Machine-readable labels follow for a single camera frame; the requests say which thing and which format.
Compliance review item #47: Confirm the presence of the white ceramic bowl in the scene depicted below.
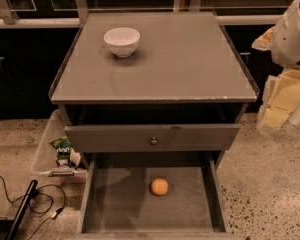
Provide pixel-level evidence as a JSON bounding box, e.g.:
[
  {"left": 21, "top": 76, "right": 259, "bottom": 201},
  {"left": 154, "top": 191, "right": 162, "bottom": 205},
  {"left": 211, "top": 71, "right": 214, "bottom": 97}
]
[{"left": 103, "top": 27, "right": 141, "bottom": 58}]

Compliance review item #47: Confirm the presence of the green snack bag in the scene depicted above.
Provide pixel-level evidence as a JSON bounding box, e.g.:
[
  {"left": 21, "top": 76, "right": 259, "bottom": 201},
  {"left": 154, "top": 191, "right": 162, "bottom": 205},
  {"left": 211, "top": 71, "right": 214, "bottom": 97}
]
[{"left": 49, "top": 136, "right": 72, "bottom": 167}]

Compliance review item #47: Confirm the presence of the clear plastic storage bin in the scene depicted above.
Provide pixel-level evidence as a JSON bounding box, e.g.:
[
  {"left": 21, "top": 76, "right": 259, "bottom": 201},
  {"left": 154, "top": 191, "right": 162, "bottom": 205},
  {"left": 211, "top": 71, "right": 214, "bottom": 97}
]
[{"left": 33, "top": 110, "right": 87, "bottom": 181}]

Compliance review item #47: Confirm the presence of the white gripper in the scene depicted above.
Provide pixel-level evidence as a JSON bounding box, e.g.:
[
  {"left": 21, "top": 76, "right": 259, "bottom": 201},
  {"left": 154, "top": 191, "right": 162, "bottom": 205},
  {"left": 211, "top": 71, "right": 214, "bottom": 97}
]
[{"left": 252, "top": 0, "right": 300, "bottom": 130}]

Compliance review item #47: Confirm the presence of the orange fruit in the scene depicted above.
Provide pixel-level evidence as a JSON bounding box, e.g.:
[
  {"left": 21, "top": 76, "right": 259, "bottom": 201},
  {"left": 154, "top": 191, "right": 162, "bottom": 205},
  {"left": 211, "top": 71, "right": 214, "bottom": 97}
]
[{"left": 151, "top": 178, "right": 169, "bottom": 196}]

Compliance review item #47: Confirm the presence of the top drawer front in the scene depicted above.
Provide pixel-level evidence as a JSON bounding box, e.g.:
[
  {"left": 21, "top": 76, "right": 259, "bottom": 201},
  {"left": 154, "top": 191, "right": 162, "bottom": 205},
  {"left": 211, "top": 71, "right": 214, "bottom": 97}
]
[{"left": 64, "top": 124, "right": 239, "bottom": 153}]

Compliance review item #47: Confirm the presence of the grey drawer cabinet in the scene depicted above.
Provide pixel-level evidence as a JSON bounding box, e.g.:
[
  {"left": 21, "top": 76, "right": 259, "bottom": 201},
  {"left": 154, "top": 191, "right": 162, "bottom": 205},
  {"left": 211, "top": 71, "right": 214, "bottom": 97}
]
[{"left": 48, "top": 11, "right": 260, "bottom": 240}]

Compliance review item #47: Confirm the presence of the black bar on floor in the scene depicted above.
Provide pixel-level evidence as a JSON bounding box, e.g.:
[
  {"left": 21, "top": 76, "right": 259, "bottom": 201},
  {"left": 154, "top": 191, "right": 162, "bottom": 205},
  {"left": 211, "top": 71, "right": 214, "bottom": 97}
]
[{"left": 5, "top": 180, "right": 38, "bottom": 240}]

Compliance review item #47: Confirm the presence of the round metal drawer knob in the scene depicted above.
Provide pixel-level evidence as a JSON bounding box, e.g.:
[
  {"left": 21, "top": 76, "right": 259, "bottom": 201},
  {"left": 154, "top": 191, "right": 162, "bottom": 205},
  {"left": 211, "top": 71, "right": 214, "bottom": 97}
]
[{"left": 150, "top": 137, "right": 158, "bottom": 146}]

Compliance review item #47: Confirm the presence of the open middle drawer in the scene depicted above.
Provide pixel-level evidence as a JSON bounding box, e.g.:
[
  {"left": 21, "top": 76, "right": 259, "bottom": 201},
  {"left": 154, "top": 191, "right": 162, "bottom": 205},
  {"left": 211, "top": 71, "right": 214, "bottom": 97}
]
[{"left": 77, "top": 152, "right": 232, "bottom": 240}]

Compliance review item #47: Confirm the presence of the metal railing frame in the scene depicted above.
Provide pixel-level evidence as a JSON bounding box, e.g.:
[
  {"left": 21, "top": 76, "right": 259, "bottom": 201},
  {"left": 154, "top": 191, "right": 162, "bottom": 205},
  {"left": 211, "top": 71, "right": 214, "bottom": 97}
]
[{"left": 0, "top": 0, "right": 293, "bottom": 28}]

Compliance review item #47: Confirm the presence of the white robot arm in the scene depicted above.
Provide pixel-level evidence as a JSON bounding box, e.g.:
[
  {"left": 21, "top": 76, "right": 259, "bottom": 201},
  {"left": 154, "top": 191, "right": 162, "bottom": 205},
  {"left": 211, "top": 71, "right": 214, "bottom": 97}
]
[{"left": 252, "top": 0, "right": 300, "bottom": 131}]

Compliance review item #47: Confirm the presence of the black cable on floor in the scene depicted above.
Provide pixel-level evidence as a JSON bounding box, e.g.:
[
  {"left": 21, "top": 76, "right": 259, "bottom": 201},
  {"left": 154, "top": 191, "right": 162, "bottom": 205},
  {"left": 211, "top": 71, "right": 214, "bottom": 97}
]
[{"left": 0, "top": 174, "right": 68, "bottom": 240}]

